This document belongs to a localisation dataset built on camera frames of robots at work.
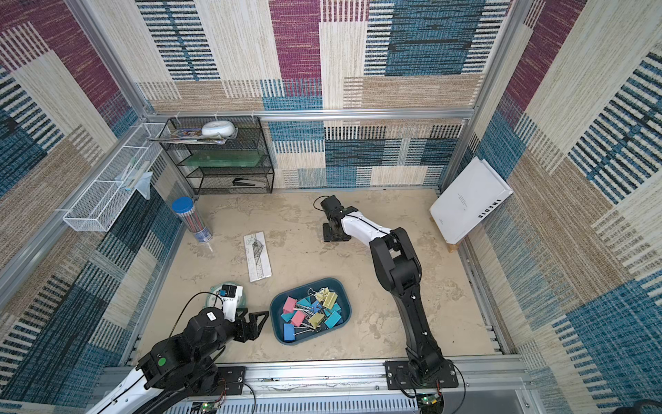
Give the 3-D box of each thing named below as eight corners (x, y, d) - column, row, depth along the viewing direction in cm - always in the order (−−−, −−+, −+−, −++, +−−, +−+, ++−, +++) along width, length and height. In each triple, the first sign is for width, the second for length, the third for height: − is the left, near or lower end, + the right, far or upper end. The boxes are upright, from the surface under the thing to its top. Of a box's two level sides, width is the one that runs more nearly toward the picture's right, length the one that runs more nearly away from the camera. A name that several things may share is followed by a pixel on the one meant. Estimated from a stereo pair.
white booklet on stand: (442, 253, 101) (474, 199, 78) (423, 219, 112) (446, 162, 88) (473, 247, 103) (514, 192, 79) (451, 214, 114) (481, 157, 90)
